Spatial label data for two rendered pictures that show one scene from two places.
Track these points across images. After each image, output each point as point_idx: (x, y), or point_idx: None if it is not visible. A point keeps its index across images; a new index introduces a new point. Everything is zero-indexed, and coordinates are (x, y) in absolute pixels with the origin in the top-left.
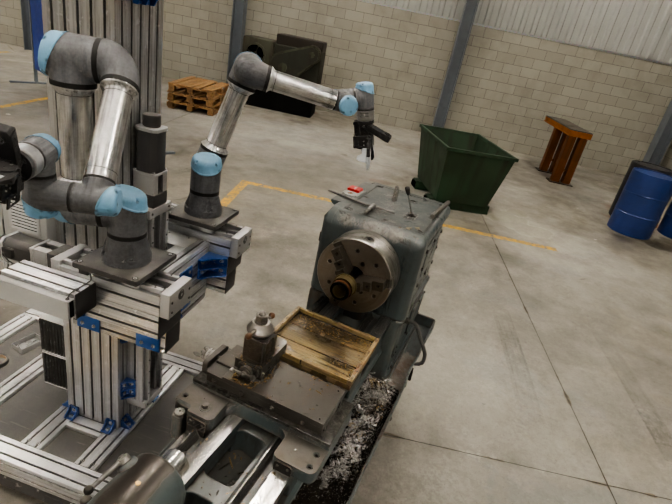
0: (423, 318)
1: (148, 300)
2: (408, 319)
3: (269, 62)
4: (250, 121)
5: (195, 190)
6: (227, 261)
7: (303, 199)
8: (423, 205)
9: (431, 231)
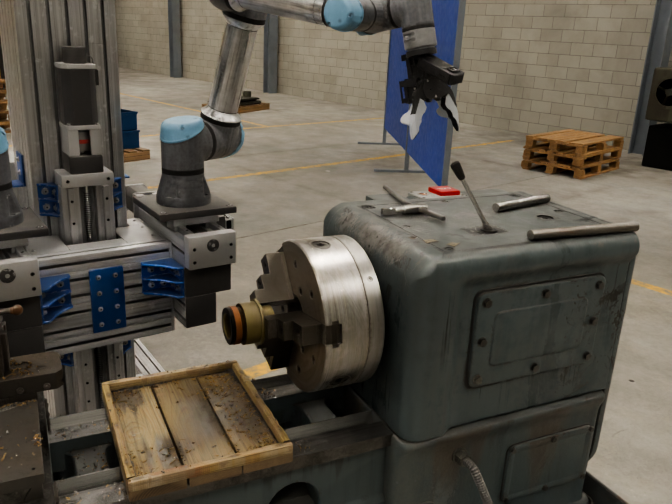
0: (609, 498)
1: None
2: (461, 454)
3: None
4: (639, 187)
5: (161, 165)
6: (182, 274)
7: (647, 294)
8: (559, 224)
9: (485, 254)
